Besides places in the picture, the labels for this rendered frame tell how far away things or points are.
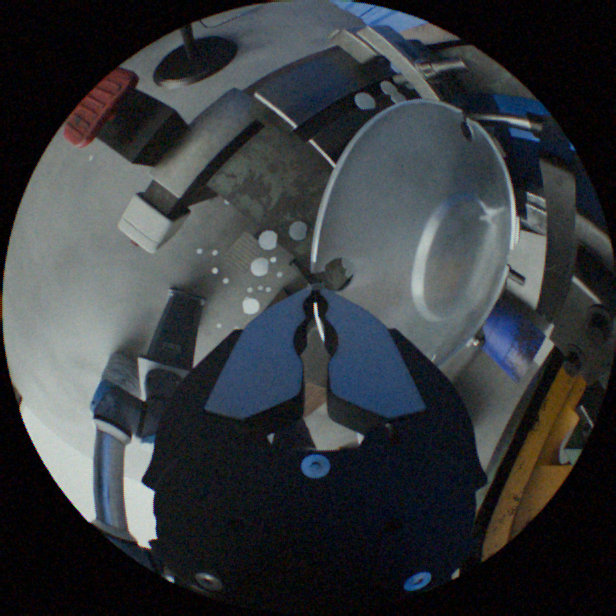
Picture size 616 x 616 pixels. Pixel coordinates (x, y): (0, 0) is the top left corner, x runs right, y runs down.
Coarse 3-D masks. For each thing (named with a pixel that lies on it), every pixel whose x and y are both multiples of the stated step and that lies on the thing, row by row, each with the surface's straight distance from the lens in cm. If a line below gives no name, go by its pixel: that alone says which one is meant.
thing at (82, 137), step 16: (112, 80) 22; (128, 80) 20; (96, 96) 22; (112, 96) 20; (80, 112) 22; (96, 112) 20; (112, 112) 20; (64, 128) 24; (80, 128) 21; (96, 128) 20; (80, 144) 20
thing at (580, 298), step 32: (576, 160) 25; (576, 192) 18; (576, 224) 17; (576, 256) 17; (608, 256) 18; (576, 288) 16; (608, 288) 17; (576, 320) 19; (608, 320) 17; (576, 352) 21; (608, 352) 19
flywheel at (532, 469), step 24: (552, 384) 53; (576, 384) 61; (552, 408) 53; (528, 432) 51; (552, 432) 57; (528, 456) 52; (552, 456) 58; (504, 480) 54; (528, 480) 57; (552, 480) 61; (504, 504) 54; (528, 504) 60; (504, 528) 57
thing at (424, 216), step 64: (384, 128) 14; (448, 128) 20; (384, 192) 14; (448, 192) 18; (512, 192) 31; (320, 256) 13; (384, 256) 15; (448, 256) 19; (384, 320) 18; (448, 320) 25
